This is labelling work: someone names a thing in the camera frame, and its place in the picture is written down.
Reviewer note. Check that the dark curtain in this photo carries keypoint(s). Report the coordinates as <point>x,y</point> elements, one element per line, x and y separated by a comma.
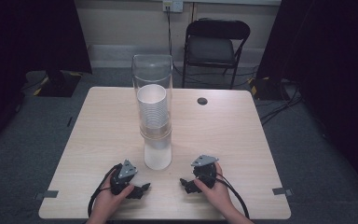
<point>28,37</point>
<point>329,62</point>

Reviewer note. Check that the dark round table grommet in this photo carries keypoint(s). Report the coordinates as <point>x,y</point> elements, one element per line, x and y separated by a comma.
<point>202,101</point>

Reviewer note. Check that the black folding chair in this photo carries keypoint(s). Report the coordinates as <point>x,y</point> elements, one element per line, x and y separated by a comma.
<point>213,46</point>

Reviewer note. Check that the stack of white paper cups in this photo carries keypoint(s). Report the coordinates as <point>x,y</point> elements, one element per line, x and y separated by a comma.
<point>155,109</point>

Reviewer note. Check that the grey tape strip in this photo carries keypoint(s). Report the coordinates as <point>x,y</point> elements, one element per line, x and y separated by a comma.
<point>47,194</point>
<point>282,191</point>

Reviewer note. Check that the person's left hand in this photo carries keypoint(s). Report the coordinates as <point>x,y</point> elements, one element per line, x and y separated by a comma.
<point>110,202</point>

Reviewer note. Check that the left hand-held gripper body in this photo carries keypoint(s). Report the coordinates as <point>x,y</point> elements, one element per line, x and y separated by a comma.
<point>125,174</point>

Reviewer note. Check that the black stand base yellow tape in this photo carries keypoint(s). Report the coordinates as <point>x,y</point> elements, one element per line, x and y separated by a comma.
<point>265,88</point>
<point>60,84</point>

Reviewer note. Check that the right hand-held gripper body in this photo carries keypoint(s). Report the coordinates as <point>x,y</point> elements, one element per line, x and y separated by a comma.
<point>205,172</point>

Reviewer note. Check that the small black floor object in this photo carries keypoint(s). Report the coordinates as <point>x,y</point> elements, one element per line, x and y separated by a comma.
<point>69,121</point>

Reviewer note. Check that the person's right hand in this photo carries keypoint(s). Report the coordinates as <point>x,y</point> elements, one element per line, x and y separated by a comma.
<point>216,196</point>

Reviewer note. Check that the clear plastic cup dispenser tube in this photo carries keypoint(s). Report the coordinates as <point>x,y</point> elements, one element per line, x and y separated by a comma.
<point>152,71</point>

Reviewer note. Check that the white wall socket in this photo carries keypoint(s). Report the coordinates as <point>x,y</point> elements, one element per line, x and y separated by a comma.
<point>172,5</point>

